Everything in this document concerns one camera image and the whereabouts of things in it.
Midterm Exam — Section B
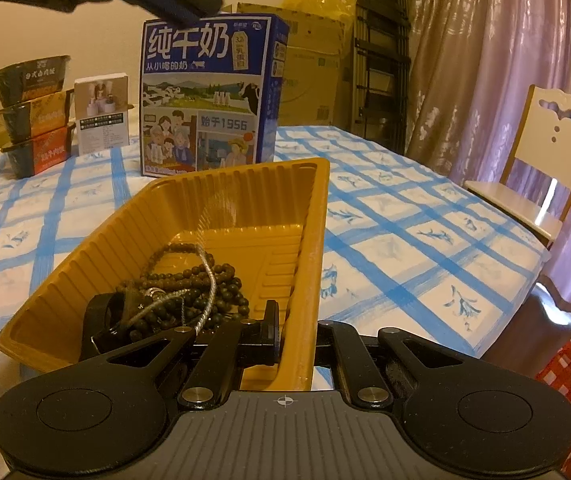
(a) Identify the blue checked tablecloth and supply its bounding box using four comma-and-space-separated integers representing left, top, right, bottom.
0, 125, 552, 411

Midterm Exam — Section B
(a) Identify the black food bowl grey label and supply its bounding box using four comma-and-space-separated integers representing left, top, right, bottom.
0, 55, 72, 108

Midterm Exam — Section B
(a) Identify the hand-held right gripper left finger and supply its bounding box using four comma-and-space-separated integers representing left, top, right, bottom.
106, 299, 282, 408

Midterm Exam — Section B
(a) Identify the brown bead bracelet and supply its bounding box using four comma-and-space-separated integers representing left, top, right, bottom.
213, 261, 250, 321

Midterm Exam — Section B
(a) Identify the large brown cardboard box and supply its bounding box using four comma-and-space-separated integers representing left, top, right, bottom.
236, 2, 346, 128

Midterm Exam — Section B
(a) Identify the black hair clip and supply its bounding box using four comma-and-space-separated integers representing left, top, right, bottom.
80, 292, 136, 361

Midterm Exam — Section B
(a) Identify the black food bowl yellow label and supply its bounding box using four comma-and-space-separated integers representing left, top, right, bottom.
0, 90, 75, 143

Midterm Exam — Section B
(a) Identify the white wooden chair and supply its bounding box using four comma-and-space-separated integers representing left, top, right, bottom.
463, 85, 571, 251

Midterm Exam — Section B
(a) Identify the long dark bead necklace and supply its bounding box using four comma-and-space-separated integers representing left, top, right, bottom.
116, 242, 249, 341

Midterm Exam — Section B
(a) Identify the pink patterned curtain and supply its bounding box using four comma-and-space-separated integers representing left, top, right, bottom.
405, 0, 571, 321

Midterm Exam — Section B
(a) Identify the dark brown chair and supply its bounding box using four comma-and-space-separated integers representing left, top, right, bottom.
480, 280, 571, 361

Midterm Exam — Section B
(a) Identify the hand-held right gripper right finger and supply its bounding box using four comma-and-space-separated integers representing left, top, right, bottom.
315, 319, 466, 408

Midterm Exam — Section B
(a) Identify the yellow plastic bag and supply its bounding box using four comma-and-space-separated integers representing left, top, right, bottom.
283, 0, 357, 23

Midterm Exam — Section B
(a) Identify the black folding ladder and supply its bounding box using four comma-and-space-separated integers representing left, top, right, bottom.
348, 0, 411, 156

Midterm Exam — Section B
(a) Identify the dark blue milk carton box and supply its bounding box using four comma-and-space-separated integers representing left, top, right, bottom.
140, 12, 290, 180

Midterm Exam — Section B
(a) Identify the yellow plastic tray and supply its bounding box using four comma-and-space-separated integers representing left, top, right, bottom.
0, 157, 330, 392

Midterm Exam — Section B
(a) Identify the silver chain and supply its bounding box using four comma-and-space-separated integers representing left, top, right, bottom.
126, 170, 239, 333

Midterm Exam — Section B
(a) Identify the small white product box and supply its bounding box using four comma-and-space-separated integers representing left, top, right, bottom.
74, 72, 130, 156

